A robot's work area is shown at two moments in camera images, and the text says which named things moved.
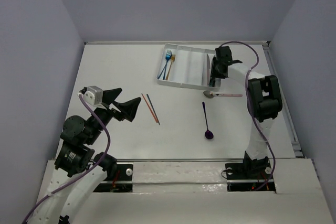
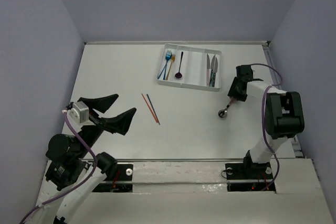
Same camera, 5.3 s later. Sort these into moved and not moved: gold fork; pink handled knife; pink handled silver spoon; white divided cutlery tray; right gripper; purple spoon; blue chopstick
Moved: right gripper; pink handled silver spoon; purple spoon
Not moved: gold fork; pink handled knife; white divided cutlery tray; blue chopstick
